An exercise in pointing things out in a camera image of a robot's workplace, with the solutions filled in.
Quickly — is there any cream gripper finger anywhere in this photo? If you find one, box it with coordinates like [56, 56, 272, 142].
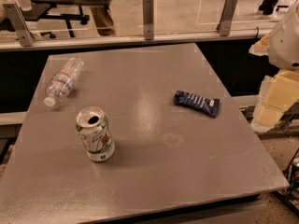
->
[250, 70, 299, 133]
[249, 34, 270, 56]

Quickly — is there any white green 7up can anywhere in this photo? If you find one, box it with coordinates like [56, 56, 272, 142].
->
[76, 106, 115, 162]

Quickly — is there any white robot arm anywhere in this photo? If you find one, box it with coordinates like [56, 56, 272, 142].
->
[249, 3, 299, 133]

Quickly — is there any blue rxbar wrapper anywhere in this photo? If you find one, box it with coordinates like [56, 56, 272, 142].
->
[173, 91, 220, 119]

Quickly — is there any person in tan trousers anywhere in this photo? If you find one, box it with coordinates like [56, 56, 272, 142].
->
[91, 7, 116, 36]

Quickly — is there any black rolling desk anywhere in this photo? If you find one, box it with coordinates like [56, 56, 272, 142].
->
[21, 0, 118, 38]

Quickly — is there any clear plastic water bottle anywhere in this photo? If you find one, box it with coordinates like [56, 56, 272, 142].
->
[44, 57, 84, 107]

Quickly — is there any right metal railing bracket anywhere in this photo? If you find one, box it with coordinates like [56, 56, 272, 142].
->
[217, 0, 238, 36]

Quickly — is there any metal railing bracket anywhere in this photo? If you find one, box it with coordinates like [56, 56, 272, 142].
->
[217, 0, 238, 36]
[3, 3, 34, 47]
[142, 0, 154, 40]

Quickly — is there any black wire basket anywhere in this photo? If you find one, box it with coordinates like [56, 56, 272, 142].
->
[273, 148, 299, 217]

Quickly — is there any middle metal railing bracket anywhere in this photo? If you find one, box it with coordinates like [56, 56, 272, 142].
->
[142, 0, 154, 40]

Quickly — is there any left metal railing bracket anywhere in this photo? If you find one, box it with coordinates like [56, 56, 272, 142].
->
[3, 3, 34, 47]

